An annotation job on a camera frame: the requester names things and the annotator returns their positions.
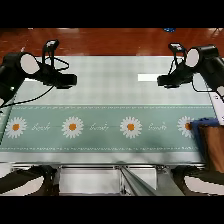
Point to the blue round stand base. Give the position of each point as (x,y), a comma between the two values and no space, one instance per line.
(169,30)

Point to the brown garment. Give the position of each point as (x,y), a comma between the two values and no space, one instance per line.
(213,146)

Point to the blue garment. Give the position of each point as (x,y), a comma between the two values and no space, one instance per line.
(197,133)

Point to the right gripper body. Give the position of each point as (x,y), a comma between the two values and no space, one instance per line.
(173,79)

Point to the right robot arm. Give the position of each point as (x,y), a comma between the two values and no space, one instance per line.
(210,60)

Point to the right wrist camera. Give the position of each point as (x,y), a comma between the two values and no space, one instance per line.
(176,48)

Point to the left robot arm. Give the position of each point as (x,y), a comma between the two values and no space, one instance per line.
(16,71)

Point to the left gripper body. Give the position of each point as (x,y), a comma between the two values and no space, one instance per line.
(61,80)

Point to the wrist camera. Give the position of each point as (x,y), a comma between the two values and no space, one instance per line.
(176,48)
(50,46)

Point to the silver frame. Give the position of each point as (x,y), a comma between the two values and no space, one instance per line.
(133,181)

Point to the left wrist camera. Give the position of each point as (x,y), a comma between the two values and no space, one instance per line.
(50,46)

